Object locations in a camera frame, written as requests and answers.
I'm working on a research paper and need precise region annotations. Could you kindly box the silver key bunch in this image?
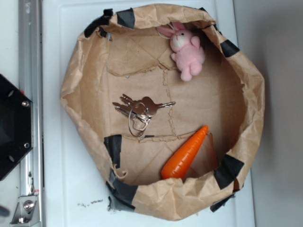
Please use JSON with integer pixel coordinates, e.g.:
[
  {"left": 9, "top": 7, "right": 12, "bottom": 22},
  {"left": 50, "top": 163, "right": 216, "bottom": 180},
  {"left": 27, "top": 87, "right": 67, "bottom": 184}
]
[{"left": 112, "top": 94, "right": 176, "bottom": 137}]

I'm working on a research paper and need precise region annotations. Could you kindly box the brown paper bag bin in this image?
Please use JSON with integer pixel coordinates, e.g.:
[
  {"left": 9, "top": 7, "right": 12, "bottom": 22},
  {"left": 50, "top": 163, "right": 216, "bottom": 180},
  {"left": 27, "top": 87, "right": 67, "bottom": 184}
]
[{"left": 60, "top": 4, "right": 265, "bottom": 220}]

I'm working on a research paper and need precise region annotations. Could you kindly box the orange plastic carrot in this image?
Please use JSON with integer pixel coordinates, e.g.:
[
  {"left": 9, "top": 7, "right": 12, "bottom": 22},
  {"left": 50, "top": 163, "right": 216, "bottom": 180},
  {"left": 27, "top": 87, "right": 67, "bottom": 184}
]
[{"left": 161, "top": 125, "right": 209, "bottom": 179}]

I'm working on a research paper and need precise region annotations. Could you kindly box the pink plush bunny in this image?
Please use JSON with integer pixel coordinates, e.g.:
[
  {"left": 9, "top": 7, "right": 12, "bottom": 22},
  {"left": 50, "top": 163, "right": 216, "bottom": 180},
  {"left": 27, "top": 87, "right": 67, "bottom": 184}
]
[{"left": 156, "top": 22, "right": 205, "bottom": 82}]

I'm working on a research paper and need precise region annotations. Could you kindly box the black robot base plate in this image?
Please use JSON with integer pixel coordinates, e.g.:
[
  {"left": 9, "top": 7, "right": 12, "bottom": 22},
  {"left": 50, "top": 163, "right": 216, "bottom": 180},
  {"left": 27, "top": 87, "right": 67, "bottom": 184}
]
[{"left": 0, "top": 75, "right": 33, "bottom": 180}]

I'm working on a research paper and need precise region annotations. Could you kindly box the aluminium frame rail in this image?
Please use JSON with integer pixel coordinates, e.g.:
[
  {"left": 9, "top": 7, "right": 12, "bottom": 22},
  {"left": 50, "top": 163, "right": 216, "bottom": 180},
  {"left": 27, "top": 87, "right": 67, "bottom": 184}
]
[{"left": 18, "top": 0, "right": 45, "bottom": 227}]

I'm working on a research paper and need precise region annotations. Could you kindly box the metal corner bracket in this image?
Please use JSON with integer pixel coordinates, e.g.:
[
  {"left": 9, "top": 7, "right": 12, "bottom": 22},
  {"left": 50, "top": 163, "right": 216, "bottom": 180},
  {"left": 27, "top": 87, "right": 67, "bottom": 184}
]
[{"left": 9, "top": 195, "right": 40, "bottom": 227}]

